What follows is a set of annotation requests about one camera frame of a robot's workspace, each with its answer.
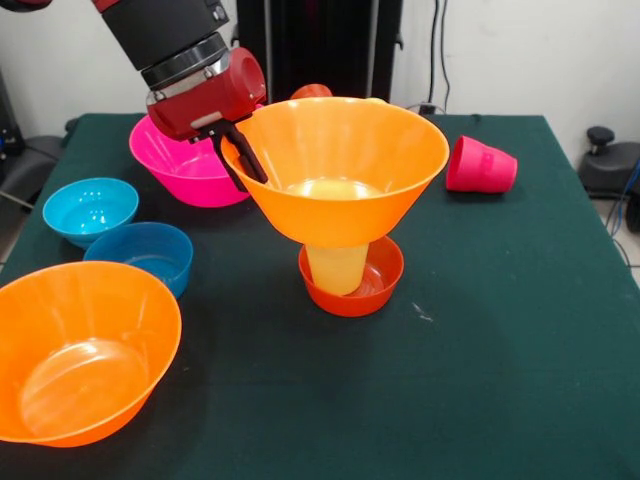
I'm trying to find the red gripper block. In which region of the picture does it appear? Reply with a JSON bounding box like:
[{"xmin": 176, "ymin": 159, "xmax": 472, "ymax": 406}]
[{"xmin": 146, "ymin": 46, "xmax": 270, "ymax": 194}]

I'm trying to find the large orange bowl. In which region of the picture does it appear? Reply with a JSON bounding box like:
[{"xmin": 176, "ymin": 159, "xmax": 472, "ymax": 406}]
[
  {"xmin": 0, "ymin": 260, "xmax": 183, "ymax": 449},
  {"xmin": 220, "ymin": 96, "xmax": 451, "ymax": 250}
]

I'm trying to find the yellow cup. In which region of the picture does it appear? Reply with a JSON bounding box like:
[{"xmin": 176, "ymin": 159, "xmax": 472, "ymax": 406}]
[{"xmin": 304, "ymin": 242, "xmax": 371, "ymax": 297}]

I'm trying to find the small red bowl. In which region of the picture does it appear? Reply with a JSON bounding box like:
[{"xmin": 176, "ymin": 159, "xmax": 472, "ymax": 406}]
[{"xmin": 298, "ymin": 234, "xmax": 406, "ymax": 318}]

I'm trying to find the large pink bowl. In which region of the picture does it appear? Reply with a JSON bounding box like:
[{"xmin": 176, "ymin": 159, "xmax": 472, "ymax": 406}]
[{"xmin": 128, "ymin": 102, "xmax": 265, "ymax": 209}]

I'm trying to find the orange cup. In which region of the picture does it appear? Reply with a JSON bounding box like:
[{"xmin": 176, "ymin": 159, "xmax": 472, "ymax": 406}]
[{"xmin": 289, "ymin": 83, "xmax": 334, "ymax": 101}]

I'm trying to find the dark blue bowl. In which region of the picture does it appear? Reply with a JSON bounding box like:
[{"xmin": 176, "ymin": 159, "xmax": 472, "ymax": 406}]
[{"xmin": 83, "ymin": 222, "xmax": 196, "ymax": 301}]

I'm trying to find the light blue bowl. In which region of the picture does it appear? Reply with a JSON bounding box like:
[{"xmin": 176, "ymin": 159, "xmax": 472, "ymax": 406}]
[{"xmin": 42, "ymin": 177, "xmax": 141, "ymax": 250}]

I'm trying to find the black stand base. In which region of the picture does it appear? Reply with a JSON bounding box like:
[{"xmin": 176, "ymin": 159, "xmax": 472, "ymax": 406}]
[
  {"xmin": 0, "ymin": 134, "xmax": 65, "ymax": 207},
  {"xmin": 577, "ymin": 125, "xmax": 640, "ymax": 201}
]

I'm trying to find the black equipment rack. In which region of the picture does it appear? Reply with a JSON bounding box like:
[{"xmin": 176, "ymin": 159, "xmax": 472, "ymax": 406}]
[{"xmin": 0, "ymin": 69, "xmax": 25, "ymax": 161}]

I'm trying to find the red cup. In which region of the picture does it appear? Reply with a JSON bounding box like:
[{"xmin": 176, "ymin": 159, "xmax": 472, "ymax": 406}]
[{"xmin": 445, "ymin": 135, "xmax": 519, "ymax": 195}]

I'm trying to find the dark green tablecloth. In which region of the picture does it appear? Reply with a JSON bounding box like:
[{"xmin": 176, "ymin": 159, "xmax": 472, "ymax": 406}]
[{"xmin": 0, "ymin": 112, "xmax": 640, "ymax": 480}]

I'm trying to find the black hanging cable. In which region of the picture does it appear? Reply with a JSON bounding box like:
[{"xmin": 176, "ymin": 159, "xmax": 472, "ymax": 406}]
[{"xmin": 428, "ymin": 0, "xmax": 451, "ymax": 114}]

